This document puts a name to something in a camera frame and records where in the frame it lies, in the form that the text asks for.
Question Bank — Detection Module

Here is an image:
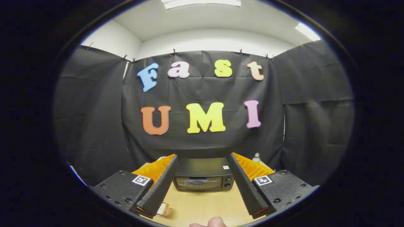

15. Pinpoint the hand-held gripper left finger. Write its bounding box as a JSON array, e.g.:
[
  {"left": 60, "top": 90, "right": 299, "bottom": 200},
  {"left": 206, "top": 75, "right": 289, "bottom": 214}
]
[{"left": 88, "top": 154, "right": 179, "bottom": 219}]

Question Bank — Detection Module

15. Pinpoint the short ceiling light panel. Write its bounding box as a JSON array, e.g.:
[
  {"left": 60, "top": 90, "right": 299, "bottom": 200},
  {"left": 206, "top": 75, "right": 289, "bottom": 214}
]
[{"left": 295, "top": 23, "right": 321, "bottom": 42}]

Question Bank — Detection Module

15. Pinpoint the clear plastic tray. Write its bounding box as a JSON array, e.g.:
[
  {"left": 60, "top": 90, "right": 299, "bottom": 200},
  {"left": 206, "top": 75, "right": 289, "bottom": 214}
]
[{"left": 155, "top": 202, "right": 173, "bottom": 218}]

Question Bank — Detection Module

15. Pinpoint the black toaster oven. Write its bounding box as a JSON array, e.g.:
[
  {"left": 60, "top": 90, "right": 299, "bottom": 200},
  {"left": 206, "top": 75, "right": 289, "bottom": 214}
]
[{"left": 172, "top": 157, "right": 236, "bottom": 192}]

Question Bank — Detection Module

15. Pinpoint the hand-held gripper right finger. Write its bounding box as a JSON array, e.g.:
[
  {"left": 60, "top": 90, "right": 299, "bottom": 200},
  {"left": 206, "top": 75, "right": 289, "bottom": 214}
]
[{"left": 227, "top": 152, "right": 320, "bottom": 219}]

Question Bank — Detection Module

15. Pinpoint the long ceiling light panel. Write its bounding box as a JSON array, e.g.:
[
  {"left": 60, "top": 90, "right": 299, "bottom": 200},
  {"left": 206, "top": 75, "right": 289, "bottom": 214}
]
[{"left": 161, "top": 0, "right": 242, "bottom": 9}]

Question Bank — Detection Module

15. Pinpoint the row of black cloth clips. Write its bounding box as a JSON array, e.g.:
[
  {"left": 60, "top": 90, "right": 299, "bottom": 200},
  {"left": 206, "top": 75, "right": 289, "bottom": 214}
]
[{"left": 87, "top": 41, "right": 303, "bottom": 63}]

